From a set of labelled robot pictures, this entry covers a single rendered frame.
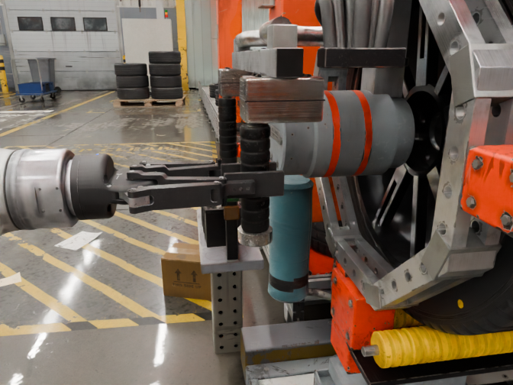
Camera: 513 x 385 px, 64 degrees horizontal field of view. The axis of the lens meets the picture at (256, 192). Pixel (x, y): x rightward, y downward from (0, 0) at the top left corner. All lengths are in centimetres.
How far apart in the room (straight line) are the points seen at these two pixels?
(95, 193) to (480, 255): 43
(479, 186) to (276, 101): 22
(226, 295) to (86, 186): 98
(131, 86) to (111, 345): 767
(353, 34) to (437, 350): 52
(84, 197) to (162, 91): 844
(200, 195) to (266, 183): 8
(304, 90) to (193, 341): 124
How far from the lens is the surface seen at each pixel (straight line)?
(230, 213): 106
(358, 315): 78
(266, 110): 46
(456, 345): 79
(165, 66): 886
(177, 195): 44
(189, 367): 149
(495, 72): 48
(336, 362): 116
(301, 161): 63
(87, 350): 165
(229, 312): 144
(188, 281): 178
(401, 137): 68
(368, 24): 49
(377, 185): 96
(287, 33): 47
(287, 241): 82
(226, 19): 300
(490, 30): 53
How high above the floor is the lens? 97
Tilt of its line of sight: 18 degrees down
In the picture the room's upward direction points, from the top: straight up
